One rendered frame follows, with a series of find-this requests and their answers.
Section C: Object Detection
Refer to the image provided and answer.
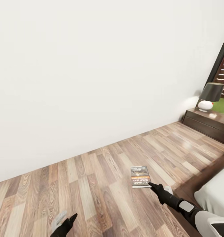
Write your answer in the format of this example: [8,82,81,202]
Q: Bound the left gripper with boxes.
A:
[53,213,78,237]

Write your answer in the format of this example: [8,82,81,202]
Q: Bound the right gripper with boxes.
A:
[149,182,174,206]

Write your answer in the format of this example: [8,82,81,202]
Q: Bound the hardback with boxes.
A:
[131,166,152,188]

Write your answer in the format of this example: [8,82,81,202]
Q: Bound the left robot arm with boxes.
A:
[50,210,78,237]

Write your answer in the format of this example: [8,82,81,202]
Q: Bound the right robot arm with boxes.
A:
[149,182,224,237]

